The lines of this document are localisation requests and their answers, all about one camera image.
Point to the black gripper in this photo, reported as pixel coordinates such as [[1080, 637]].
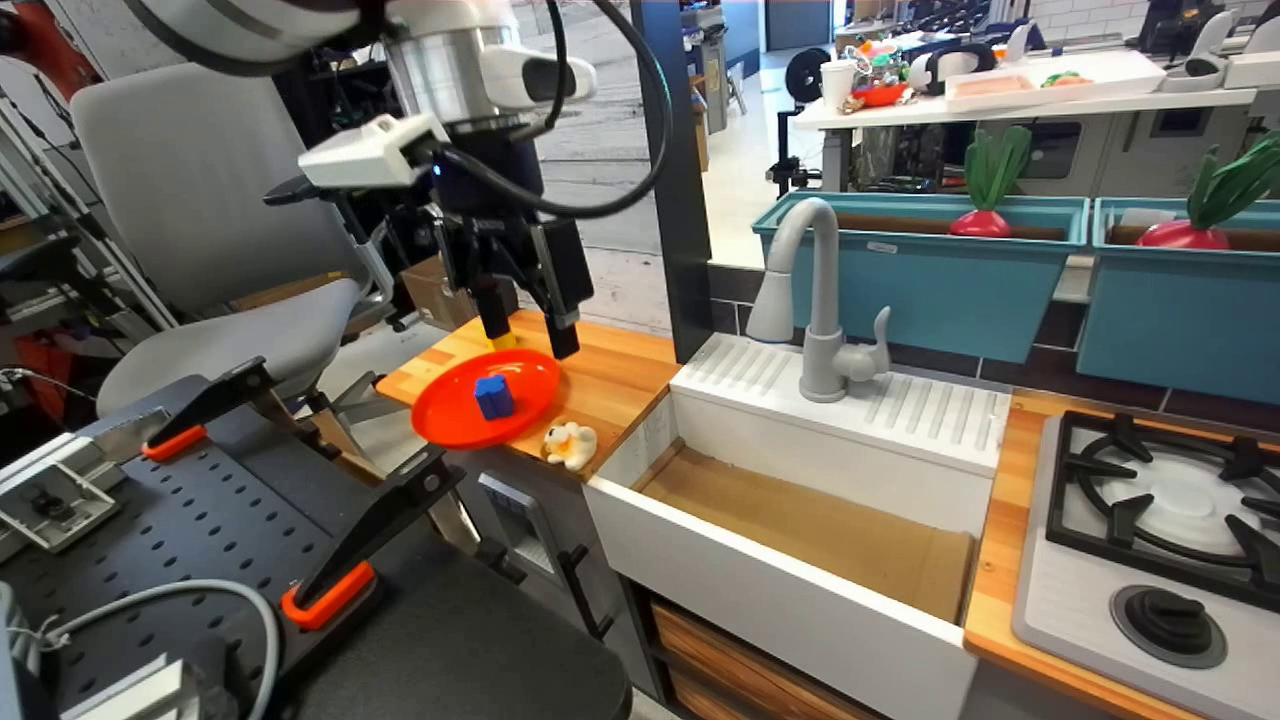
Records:
[[504, 224]]

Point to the small white doll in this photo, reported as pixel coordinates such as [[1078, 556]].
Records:
[[570, 441]]

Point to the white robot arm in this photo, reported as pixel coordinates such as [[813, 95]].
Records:
[[440, 53]]

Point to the small blue cube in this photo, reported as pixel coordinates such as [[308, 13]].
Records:
[[492, 399]]

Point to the cardboard box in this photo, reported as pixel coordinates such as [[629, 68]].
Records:
[[431, 297]]

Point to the red round plate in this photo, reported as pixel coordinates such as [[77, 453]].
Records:
[[462, 410]]

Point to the grey toy faucet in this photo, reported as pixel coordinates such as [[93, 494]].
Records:
[[816, 311]]

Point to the grey office chair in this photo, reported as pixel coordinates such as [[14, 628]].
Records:
[[203, 224]]

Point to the white toy sink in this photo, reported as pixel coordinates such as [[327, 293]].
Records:
[[800, 533]]

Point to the teal planter box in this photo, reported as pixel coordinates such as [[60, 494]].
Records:
[[1181, 313], [935, 273]]

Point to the wooden drawer front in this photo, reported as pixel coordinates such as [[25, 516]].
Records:
[[744, 675]]

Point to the red toy radish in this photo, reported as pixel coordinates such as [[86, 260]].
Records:
[[1206, 204], [992, 180]]

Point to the white background table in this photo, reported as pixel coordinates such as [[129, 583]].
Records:
[[1024, 102]]

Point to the toy gas stove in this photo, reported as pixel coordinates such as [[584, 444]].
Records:
[[1161, 560]]

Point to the black vertical post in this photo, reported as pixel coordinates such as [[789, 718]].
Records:
[[680, 200]]

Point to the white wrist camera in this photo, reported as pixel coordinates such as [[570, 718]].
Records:
[[365, 150]]

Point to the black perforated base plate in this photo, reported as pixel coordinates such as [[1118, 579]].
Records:
[[173, 533]]

